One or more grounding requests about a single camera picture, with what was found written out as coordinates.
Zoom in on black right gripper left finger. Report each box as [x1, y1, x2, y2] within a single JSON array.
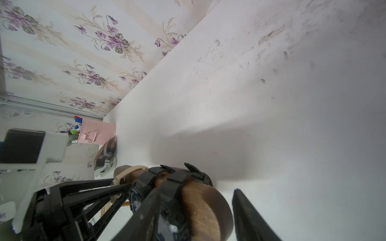
[[112, 188, 161, 241]]

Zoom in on brown and white stapler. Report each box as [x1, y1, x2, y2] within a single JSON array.
[[93, 137, 118, 177]]

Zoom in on beige strap watch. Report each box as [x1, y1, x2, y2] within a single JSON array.
[[111, 165, 149, 193]]

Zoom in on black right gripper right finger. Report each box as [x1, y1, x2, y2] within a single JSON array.
[[232, 189, 281, 241]]

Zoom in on brown wooden watch stand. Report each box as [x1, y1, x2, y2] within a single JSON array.
[[113, 165, 234, 241]]

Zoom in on pens in cup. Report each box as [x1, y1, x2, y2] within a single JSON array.
[[58, 115, 82, 146]]

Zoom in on black digital watch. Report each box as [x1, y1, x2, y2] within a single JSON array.
[[157, 163, 213, 241], [129, 165, 175, 213]]

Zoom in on pink pen cup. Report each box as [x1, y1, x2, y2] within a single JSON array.
[[77, 119, 116, 145]]

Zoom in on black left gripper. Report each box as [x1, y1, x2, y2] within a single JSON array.
[[21, 179, 130, 241]]

